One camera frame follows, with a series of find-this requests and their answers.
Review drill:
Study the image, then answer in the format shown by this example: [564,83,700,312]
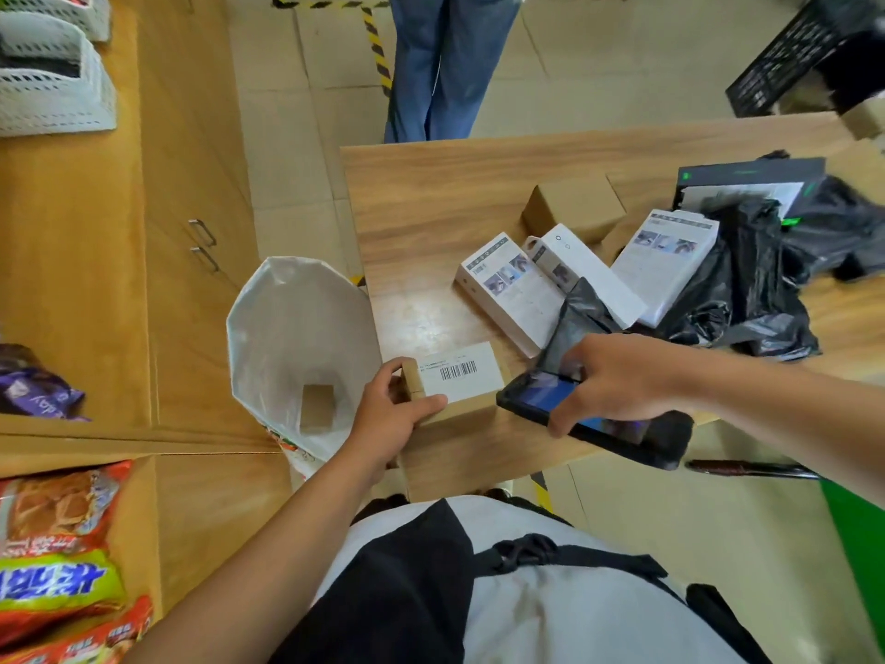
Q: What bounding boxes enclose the person's left hand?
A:
[342,357,449,480]

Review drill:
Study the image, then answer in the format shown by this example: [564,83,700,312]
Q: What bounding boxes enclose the person's right hand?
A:
[546,331,701,440]

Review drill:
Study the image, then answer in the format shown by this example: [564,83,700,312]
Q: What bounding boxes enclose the black handheld scanner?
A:
[495,369,695,472]

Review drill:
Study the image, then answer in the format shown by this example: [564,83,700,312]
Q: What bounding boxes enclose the small labelled cardboard box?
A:
[399,340,513,428]
[299,383,338,435]

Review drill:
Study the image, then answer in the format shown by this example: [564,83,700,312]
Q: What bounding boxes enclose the white product box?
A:
[454,231,567,359]
[610,207,720,329]
[523,222,648,331]

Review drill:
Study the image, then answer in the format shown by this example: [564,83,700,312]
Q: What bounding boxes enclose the white woven sack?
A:
[226,255,384,481]

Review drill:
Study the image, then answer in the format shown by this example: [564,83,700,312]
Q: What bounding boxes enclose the pile of black poly bags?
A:
[649,149,885,362]

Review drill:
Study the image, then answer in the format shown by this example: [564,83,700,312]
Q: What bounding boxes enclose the plain cardboard box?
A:
[520,173,627,246]

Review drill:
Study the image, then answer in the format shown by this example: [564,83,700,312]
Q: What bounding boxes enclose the black box green marks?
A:
[674,156,828,222]

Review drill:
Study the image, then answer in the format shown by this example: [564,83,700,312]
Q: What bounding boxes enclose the person's left forearm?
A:
[124,442,388,664]

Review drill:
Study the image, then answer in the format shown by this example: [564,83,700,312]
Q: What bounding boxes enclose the person's right forearm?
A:
[688,349,885,511]

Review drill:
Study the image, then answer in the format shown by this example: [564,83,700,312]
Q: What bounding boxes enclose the person's white black shirt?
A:
[269,493,773,664]

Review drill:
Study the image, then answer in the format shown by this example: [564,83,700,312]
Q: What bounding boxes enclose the pile of red snack packets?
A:
[0,460,155,664]

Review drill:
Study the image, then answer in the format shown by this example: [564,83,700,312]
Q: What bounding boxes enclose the purple wrapped packet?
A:
[0,343,88,421]

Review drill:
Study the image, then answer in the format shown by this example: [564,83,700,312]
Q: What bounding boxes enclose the yellow wooden cabinet unit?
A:
[0,0,295,664]

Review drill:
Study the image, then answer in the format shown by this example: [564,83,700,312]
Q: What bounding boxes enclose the open cardboard carton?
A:
[840,89,885,143]

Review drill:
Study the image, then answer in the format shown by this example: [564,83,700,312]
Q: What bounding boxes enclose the black plastic crate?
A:
[726,0,885,118]

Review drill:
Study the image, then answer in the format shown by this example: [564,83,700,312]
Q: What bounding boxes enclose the long yellow black hazard tape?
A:
[271,0,394,99]

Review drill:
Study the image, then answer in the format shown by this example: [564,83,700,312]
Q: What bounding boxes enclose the white plastic basket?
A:
[0,9,119,137]
[0,0,112,43]

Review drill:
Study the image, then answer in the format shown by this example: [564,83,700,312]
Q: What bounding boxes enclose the black pouch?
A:
[0,53,83,80]

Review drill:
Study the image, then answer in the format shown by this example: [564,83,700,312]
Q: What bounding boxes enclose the black chest strap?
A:
[473,533,670,583]

